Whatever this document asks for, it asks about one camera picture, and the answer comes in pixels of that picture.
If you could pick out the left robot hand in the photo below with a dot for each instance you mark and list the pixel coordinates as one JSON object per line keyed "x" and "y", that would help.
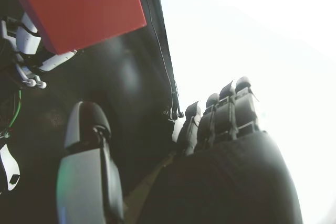
{"x": 223, "y": 182}

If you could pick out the red box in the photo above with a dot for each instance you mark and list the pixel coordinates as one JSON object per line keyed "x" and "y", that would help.
{"x": 78, "y": 9}

